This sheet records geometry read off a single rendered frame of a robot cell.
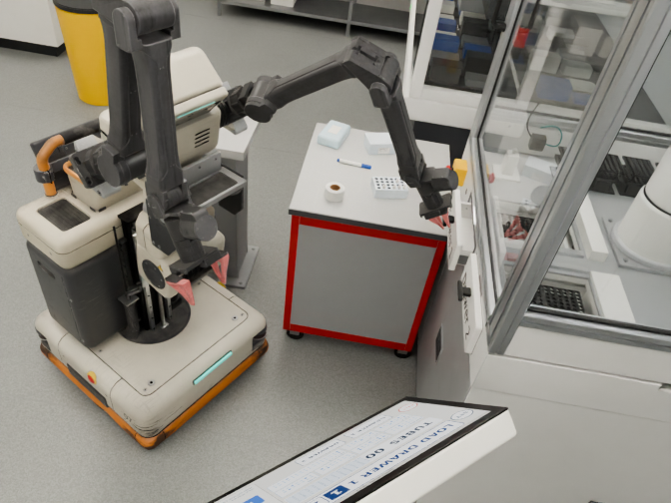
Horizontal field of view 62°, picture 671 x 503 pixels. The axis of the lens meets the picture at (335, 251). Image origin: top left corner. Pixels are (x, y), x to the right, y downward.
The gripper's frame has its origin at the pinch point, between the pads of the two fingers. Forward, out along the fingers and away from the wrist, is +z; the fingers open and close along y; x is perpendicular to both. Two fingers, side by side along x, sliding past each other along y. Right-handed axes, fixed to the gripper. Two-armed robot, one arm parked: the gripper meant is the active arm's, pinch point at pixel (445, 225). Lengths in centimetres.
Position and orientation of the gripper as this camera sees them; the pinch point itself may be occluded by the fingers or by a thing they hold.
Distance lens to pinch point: 179.3
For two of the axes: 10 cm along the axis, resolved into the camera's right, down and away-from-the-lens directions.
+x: 1.3, -6.5, 7.5
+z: 4.7, 7.0, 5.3
